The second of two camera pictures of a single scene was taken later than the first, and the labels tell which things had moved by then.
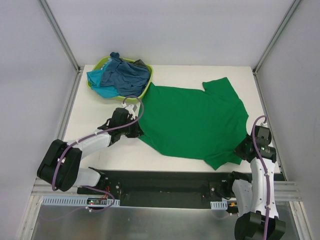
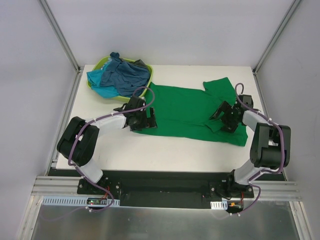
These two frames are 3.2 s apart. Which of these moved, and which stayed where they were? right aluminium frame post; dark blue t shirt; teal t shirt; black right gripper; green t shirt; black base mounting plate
Moved: green t shirt; black right gripper
Stayed: black base mounting plate; teal t shirt; right aluminium frame post; dark blue t shirt
